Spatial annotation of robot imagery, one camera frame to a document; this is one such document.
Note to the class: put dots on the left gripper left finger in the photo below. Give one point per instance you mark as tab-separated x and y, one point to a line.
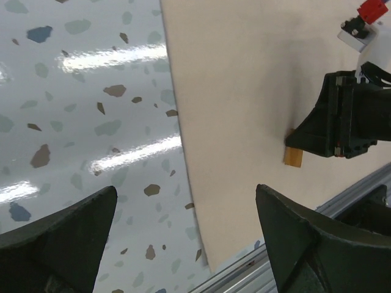
62	251

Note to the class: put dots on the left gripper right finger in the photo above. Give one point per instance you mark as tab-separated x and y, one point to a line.
310	252

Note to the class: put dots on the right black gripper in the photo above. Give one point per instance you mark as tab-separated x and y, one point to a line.
361	112

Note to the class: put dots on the brown bandage vertical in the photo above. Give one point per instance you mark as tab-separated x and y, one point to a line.
293	157

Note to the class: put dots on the beige cloth mat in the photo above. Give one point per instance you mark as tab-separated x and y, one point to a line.
245	73

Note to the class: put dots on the aluminium rail frame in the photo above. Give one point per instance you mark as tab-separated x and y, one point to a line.
253	272

